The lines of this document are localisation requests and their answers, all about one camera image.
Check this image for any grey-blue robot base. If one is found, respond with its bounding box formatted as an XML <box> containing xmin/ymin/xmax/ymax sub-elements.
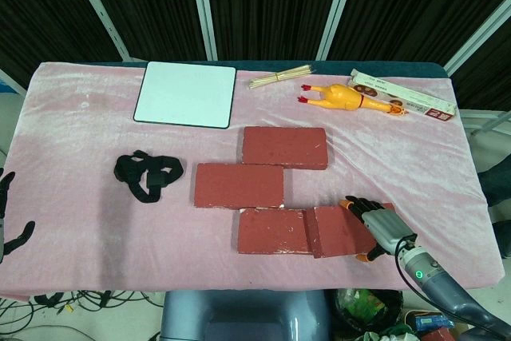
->
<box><xmin>159</xmin><ymin>289</ymin><xmax>333</xmax><ymax>341</ymax></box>

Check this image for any white board black rim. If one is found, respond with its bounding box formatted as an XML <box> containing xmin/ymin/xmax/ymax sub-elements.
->
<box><xmin>133</xmin><ymin>61</ymin><xmax>237</xmax><ymax>130</ymax></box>

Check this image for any tangle of floor cables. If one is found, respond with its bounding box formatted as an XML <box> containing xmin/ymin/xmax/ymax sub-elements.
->
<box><xmin>0</xmin><ymin>288</ymin><xmax>165</xmax><ymax>341</ymax></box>

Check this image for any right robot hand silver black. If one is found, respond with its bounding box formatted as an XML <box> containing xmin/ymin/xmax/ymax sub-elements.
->
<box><xmin>344</xmin><ymin>195</ymin><xmax>419</xmax><ymax>264</ymax></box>

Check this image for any black bin with green bag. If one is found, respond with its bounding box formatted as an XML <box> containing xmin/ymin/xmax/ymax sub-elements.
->
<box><xmin>333</xmin><ymin>287</ymin><xmax>405</xmax><ymax>341</ymax></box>

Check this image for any red brick with chipped edge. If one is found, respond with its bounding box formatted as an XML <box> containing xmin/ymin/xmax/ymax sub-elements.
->
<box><xmin>304</xmin><ymin>202</ymin><xmax>397</xmax><ymax>260</ymax></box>

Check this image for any teal table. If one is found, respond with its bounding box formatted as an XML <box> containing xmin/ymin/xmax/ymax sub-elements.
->
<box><xmin>39</xmin><ymin>58</ymin><xmax>454</xmax><ymax>77</ymax></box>

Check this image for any yellow rubber chicken toy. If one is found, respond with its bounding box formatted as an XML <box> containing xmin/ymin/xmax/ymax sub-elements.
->
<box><xmin>295</xmin><ymin>82</ymin><xmax>410</xmax><ymax>119</ymax></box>

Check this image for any white partition post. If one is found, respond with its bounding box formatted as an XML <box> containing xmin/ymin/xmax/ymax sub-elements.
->
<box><xmin>316</xmin><ymin>0</ymin><xmax>362</xmax><ymax>61</ymax></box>
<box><xmin>442</xmin><ymin>0</ymin><xmax>511</xmax><ymax>75</ymax></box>
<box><xmin>62</xmin><ymin>0</ymin><xmax>133</xmax><ymax>61</ymax></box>
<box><xmin>188</xmin><ymin>0</ymin><xmax>219</xmax><ymax>61</ymax></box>

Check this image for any small blue box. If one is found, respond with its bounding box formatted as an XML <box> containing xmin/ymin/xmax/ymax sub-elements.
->
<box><xmin>414</xmin><ymin>313</ymin><xmax>456</xmax><ymax>332</ymax></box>

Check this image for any left robot hand black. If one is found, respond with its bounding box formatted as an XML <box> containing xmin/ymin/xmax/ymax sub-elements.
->
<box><xmin>0</xmin><ymin>171</ymin><xmax>36</xmax><ymax>265</ymax></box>

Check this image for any bundle of bamboo skewers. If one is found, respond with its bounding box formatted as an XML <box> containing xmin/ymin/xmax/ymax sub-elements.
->
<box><xmin>248</xmin><ymin>63</ymin><xmax>315</xmax><ymax>91</ymax></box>

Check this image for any long white printed box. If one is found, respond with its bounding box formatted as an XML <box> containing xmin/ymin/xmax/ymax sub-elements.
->
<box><xmin>347</xmin><ymin>68</ymin><xmax>458</xmax><ymax>123</ymax></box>

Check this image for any white metal rack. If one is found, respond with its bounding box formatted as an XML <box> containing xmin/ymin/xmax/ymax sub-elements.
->
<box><xmin>461</xmin><ymin>108</ymin><xmax>511</xmax><ymax>137</ymax></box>

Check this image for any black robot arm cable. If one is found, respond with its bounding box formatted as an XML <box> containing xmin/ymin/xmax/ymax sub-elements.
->
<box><xmin>394</xmin><ymin>236</ymin><xmax>511</xmax><ymax>332</ymax></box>

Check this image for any black strap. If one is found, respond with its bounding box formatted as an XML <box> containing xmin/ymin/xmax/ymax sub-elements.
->
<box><xmin>113</xmin><ymin>149</ymin><xmax>187</xmax><ymax>204</ymax></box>

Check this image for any pink velvet table cloth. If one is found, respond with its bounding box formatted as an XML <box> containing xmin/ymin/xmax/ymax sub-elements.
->
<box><xmin>0</xmin><ymin>61</ymin><xmax>505</xmax><ymax>303</ymax></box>

